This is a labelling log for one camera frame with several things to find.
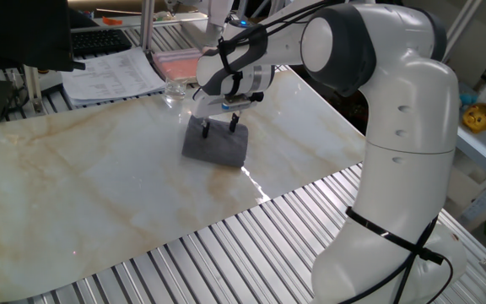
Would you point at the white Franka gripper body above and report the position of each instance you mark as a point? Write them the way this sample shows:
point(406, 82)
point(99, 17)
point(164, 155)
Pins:
point(207, 107)

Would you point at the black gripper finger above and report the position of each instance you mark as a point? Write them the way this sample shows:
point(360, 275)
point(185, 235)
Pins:
point(205, 128)
point(234, 122)

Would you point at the grey cloth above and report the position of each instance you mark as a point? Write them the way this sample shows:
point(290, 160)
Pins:
point(215, 145)

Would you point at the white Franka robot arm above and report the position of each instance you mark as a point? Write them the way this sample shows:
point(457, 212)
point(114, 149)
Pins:
point(407, 126)

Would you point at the clear glass cup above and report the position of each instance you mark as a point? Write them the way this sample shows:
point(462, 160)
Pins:
point(175, 90)

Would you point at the printed paper stack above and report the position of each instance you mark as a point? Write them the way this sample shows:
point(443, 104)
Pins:
point(112, 76)

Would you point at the black keyboard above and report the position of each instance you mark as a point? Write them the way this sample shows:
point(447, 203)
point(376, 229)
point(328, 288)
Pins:
point(99, 41)

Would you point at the small orange object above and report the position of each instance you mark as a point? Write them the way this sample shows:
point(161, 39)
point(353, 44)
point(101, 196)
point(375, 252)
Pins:
point(112, 20)

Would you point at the black monitor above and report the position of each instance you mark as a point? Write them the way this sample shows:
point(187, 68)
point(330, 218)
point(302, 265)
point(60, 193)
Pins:
point(19, 34)

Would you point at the blue plush toy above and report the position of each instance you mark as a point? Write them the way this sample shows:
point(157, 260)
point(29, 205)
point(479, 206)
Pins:
point(467, 99)

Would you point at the yellow toy figure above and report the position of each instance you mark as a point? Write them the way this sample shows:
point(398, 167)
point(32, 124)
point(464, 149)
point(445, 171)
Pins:
point(479, 118)

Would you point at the grey metal shelf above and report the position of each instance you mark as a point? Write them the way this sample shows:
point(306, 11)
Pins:
point(483, 148)

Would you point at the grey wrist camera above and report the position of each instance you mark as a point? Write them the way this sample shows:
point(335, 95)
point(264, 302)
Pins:
point(236, 102)

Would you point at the aluminium frame post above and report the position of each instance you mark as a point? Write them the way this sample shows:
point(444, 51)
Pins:
point(460, 29)
point(147, 25)
point(34, 90)

